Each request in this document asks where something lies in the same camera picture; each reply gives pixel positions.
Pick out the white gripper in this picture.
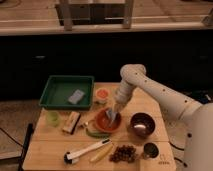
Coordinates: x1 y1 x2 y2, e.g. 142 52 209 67
114 90 132 112

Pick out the blue grey towel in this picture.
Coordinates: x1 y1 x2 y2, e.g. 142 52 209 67
106 108 117 121

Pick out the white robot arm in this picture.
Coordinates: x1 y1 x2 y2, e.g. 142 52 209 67
114 64 213 171

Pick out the red bowl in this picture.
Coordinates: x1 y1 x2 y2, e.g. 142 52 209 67
94 109 122 133

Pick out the dark brown bowl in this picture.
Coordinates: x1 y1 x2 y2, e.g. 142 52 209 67
130 113 155 138

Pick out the grey sponge block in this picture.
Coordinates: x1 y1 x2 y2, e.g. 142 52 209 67
68 89 85 104

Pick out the green pepper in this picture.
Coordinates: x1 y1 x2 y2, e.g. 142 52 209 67
86 128 110 138

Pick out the wooden block box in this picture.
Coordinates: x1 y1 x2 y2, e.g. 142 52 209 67
62 111 81 134

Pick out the yellow banana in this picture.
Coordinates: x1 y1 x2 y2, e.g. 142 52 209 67
90 144 113 163

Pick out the bunch of brown grapes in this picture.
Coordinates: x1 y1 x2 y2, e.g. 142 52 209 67
109 145 137 163

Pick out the small metal cup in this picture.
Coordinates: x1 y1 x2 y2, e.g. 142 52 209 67
143 143 159 158

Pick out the green plastic tray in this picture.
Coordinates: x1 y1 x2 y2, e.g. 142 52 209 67
40 75 94 110

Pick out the light green cup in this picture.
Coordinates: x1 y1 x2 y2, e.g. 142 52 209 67
46 111 60 127

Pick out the white handled brush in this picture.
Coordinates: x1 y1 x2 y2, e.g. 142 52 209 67
64 139 111 164

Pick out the wooden frame stand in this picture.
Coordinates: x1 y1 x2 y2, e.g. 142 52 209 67
55 0 134 31

